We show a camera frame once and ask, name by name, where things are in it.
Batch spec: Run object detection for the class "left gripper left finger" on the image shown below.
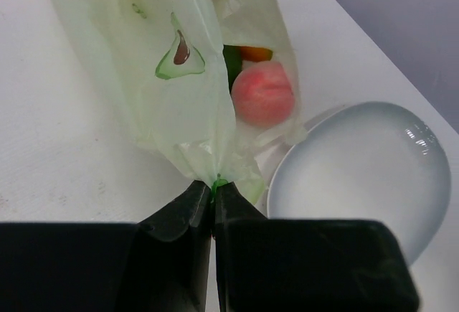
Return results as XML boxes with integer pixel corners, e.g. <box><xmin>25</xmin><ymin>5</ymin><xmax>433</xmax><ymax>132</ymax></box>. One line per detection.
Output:
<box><xmin>1</xmin><ymin>181</ymin><xmax>210</xmax><ymax>311</ymax></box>

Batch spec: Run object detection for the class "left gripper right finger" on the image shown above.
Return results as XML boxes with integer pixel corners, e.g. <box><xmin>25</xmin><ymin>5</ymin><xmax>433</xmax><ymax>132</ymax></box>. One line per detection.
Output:
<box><xmin>214</xmin><ymin>184</ymin><xmax>420</xmax><ymax>311</ymax></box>

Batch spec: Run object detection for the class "pink fake peach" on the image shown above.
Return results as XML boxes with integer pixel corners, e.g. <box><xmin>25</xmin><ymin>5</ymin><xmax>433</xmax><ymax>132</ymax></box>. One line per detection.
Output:
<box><xmin>231</xmin><ymin>61</ymin><xmax>295</xmax><ymax>128</ymax></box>

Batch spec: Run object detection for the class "orange fake fruit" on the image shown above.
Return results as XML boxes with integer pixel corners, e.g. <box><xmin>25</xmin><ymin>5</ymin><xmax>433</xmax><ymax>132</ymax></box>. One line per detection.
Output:
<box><xmin>238</xmin><ymin>46</ymin><xmax>273</xmax><ymax>62</ymax></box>

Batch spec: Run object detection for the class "green fake fruit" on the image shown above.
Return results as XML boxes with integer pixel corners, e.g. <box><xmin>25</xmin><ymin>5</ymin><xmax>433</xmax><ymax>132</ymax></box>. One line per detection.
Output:
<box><xmin>223</xmin><ymin>45</ymin><xmax>242</xmax><ymax>90</ymax></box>

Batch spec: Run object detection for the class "white oval plate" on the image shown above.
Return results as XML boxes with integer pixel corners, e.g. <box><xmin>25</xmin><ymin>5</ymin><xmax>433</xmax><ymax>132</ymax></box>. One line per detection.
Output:
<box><xmin>267</xmin><ymin>102</ymin><xmax>452</xmax><ymax>263</ymax></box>

